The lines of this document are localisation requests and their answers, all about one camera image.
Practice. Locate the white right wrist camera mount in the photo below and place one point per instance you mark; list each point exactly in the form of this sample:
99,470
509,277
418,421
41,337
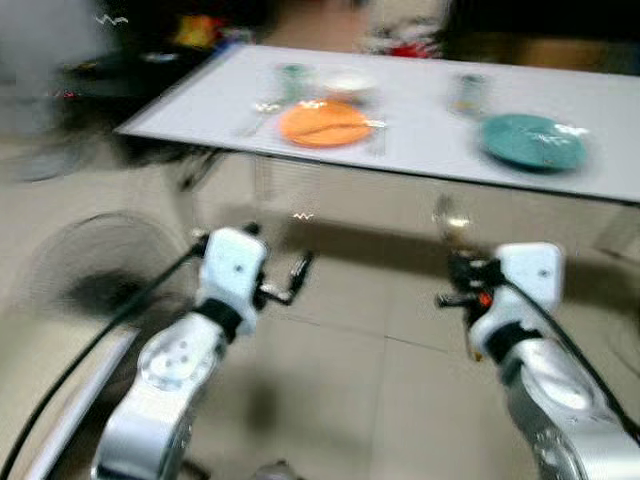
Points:
530,275

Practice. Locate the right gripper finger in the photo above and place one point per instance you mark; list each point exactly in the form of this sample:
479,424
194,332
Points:
452,300
460,260

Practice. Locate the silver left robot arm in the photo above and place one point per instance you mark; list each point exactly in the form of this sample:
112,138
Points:
165,390

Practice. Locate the teal plate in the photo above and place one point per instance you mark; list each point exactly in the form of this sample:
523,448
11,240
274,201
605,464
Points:
533,142

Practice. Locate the white ribbed bowl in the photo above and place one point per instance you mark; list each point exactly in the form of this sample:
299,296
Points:
348,84

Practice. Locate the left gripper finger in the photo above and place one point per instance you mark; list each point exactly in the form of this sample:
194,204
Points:
302,275
251,230

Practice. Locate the grey mug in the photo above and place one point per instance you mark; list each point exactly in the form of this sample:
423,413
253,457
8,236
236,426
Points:
471,94

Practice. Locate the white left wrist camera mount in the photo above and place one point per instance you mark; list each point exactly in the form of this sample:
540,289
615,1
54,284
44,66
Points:
233,275

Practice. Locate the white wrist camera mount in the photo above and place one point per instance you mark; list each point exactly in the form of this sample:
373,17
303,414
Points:
530,275
233,275

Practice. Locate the orange plate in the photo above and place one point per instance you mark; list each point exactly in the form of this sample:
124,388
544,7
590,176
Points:
325,125

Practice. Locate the green mug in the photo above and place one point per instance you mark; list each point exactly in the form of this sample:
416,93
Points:
293,82

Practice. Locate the black cabinet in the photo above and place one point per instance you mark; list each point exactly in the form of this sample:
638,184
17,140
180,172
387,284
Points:
540,18

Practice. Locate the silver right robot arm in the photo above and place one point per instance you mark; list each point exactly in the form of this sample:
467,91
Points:
560,400

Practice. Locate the metal spoon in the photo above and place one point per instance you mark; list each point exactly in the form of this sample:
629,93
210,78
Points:
452,220

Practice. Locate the metal fork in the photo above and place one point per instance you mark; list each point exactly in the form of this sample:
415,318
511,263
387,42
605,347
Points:
262,115

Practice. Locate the black floor fan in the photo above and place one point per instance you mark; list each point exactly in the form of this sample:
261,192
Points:
100,275

